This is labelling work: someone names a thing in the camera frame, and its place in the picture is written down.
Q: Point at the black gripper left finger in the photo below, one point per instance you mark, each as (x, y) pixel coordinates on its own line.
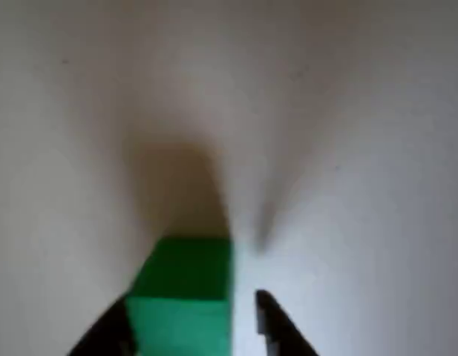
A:
(110, 332)

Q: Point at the green block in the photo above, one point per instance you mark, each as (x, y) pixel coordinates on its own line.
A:
(180, 296)

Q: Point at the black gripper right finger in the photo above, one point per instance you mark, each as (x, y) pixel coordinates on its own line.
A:
(284, 330)

